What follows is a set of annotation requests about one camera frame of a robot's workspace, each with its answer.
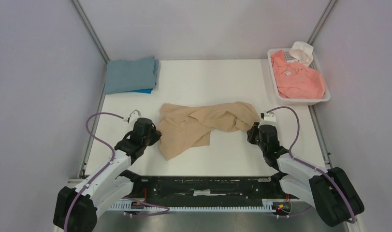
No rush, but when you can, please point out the beige t shirt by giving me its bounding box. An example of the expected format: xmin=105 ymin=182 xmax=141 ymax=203
xmin=156 ymin=101 xmax=260 ymax=160

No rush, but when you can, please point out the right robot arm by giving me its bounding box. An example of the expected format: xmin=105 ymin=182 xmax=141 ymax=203
xmin=247 ymin=122 xmax=365 ymax=227

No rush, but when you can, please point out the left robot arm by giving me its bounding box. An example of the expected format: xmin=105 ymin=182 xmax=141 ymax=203
xmin=53 ymin=117 xmax=161 ymax=232

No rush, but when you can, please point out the folded bright blue t shirt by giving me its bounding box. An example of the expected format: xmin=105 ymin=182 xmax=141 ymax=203
xmin=132 ymin=88 xmax=153 ymax=94

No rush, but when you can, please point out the folded grey-blue t shirt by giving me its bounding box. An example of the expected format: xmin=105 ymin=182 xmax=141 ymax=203
xmin=104 ymin=57 xmax=160 ymax=94

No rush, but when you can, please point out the pink t shirt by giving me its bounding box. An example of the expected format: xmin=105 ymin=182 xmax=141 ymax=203
xmin=271 ymin=50 xmax=327 ymax=99

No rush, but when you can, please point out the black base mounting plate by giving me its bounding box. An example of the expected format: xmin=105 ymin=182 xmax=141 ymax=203
xmin=128 ymin=175 xmax=296 ymax=207

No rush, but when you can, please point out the white plastic basket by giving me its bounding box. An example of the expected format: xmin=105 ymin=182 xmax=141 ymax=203
xmin=267 ymin=48 xmax=331 ymax=106

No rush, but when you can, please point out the white t shirt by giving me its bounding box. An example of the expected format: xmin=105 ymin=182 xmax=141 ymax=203
xmin=289 ymin=41 xmax=314 ymax=67

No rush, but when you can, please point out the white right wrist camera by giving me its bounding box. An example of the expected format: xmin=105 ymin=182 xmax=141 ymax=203
xmin=260 ymin=112 xmax=277 ymax=124

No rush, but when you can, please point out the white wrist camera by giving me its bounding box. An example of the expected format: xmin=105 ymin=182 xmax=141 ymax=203
xmin=260 ymin=112 xmax=277 ymax=124
xmin=123 ymin=109 xmax=142 ymax=123

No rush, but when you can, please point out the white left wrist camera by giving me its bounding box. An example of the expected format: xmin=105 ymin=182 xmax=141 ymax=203
xmin=123 ymin=109 xmax=142 ymax=123

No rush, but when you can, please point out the white slotted cable duct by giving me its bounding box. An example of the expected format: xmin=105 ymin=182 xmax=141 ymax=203
xmin=108 ymin=200 xmax=276 ymax=213

